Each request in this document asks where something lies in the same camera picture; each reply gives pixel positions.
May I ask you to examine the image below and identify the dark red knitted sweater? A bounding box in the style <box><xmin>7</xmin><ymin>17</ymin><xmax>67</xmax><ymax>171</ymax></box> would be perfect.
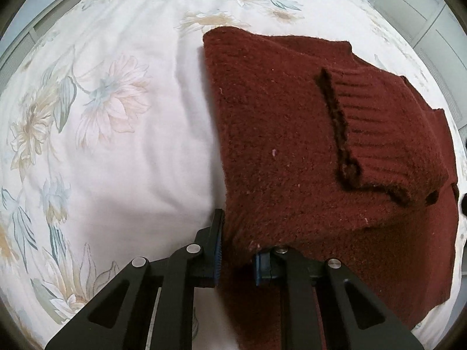
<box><xmin>202</xmin><ymin>26</ymin><xmax>461</xmax><ymax>350</ymax></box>

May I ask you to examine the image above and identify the floral pink bedsheet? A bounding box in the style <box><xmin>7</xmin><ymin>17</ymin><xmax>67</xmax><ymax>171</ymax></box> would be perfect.
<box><xmin>0</xmin><ymin>0</ymin><xmax>466</xmax><ymax>350</ymax></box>

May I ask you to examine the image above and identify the white low window cabinet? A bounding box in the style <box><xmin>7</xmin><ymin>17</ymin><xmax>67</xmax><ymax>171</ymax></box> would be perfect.
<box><xmin>0</xmin><ymin>0</ymin><xmax>88</xmax><ymax>81</ymax></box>

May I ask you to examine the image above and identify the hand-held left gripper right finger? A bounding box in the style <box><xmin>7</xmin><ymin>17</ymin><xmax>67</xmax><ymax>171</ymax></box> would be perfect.
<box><xmin>254</xmin><ymin>246</ymin><xmax>426</xmax><ymax>350</ymax></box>

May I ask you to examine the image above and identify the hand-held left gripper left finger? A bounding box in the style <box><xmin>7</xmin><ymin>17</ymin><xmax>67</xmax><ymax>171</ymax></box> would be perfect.
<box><xmin>44</xmin><ymin>209</ymin><xmax>225</xmax><ymax>350</ymax></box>

